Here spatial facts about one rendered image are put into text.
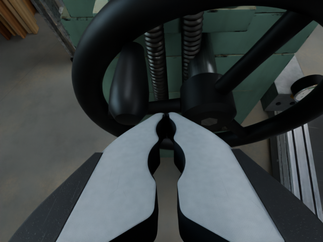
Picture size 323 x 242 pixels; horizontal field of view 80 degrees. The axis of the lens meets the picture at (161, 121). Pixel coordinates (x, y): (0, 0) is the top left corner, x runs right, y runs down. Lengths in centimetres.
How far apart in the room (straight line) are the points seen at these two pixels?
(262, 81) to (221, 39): 18
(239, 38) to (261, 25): 4
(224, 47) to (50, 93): 119
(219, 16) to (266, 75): 29
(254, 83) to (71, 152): 95
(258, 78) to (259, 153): 69
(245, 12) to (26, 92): 140
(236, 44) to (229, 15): 17
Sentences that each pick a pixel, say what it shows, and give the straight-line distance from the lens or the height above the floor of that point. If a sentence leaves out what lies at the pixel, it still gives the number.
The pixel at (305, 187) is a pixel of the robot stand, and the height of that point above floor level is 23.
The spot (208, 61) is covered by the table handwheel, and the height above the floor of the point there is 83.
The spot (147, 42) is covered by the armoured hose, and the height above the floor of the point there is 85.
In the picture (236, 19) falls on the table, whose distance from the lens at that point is 26.
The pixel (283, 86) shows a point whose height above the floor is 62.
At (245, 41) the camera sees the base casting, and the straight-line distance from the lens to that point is 42.
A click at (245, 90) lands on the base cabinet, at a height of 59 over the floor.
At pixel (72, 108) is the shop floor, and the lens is 130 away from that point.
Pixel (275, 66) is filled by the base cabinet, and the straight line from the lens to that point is 50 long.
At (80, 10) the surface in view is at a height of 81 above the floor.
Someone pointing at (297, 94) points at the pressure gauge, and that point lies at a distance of 50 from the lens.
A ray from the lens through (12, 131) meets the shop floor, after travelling 141.
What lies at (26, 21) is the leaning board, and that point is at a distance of 185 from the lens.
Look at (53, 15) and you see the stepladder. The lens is 133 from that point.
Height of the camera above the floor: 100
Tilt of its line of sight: 63 degrees down
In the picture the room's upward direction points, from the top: 2 degrees counter-clockwise
